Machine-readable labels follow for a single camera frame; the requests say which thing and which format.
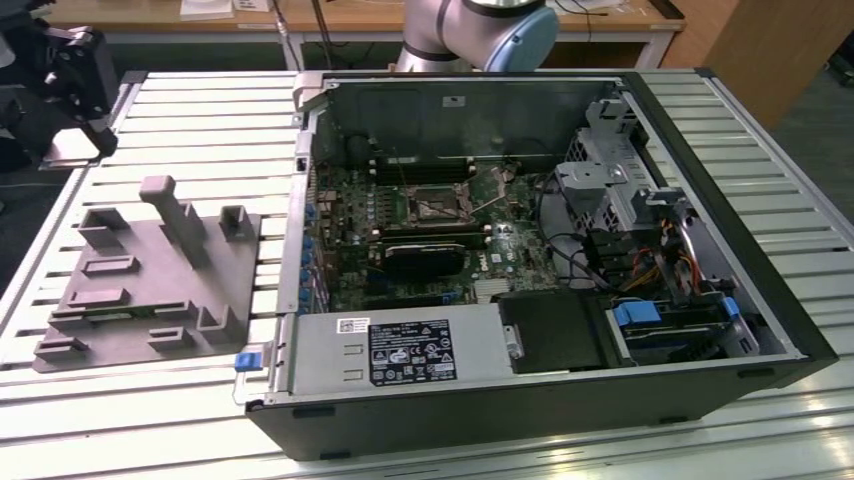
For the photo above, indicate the green motherboard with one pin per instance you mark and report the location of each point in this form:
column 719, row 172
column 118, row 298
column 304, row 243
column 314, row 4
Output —
column 360, row 210

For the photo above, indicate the metal locking lever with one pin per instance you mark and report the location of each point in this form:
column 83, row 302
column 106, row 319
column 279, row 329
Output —
column 487, row 204

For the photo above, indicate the white papers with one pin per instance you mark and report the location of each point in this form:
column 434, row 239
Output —
column 214, row 7

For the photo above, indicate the black open PC case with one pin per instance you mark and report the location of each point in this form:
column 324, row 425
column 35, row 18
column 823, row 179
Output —
column 507, row 425

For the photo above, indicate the hard disk in blue carrier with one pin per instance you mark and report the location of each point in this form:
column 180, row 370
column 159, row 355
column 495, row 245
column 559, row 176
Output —
column 641, row 315

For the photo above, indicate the black plastic bay cover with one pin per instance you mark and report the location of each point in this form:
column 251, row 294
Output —
column 554, row 330

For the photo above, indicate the grey power supply unit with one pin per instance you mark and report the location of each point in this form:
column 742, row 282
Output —
column 320, row 350

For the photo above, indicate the black power supply label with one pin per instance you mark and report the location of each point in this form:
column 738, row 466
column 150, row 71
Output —
column 411, row 352

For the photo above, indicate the brown wooden cabinet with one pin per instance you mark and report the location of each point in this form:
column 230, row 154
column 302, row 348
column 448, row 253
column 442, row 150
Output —
column 774, row 55

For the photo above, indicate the blue case latch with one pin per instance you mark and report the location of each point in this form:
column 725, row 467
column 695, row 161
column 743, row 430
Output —
column 247, row 362

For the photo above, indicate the grey metal drive cage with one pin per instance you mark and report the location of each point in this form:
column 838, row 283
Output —
column 601, row 180

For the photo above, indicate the CPU socket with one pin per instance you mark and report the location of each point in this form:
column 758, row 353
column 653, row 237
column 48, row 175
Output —
column 436, row 205

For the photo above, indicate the grey parts rack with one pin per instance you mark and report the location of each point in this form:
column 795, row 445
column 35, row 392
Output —
column 167, row 280

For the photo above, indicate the black graphics card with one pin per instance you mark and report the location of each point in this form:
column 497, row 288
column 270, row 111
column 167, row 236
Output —
column 423, row 260

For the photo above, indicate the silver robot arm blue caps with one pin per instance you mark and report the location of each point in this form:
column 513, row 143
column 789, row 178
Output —
column 440, row 30

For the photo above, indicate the silver chipset heatsink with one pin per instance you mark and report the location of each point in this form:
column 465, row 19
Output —
column 489, row 290

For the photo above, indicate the wooden desk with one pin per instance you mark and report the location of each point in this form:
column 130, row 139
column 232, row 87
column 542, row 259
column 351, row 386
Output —
column 347, row 25

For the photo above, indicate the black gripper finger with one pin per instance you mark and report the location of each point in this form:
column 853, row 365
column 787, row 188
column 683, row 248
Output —
column 103, row 140

